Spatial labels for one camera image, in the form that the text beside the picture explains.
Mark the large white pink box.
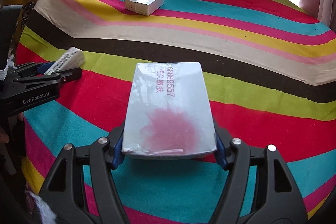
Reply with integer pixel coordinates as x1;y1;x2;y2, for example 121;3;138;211
122;62;217;159

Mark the small white box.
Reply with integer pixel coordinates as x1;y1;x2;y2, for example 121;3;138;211
124;0;138;12

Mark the white silver logo box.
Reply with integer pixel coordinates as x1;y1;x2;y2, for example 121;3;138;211
135;0;164;16

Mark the white barcode text box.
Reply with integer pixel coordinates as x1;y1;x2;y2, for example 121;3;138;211
44;47;85;75

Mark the gloved left hand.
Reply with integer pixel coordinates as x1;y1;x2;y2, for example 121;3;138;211
0;113;24;143

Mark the striped colourful tablecloth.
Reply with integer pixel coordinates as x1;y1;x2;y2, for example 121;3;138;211
17;0;335;223

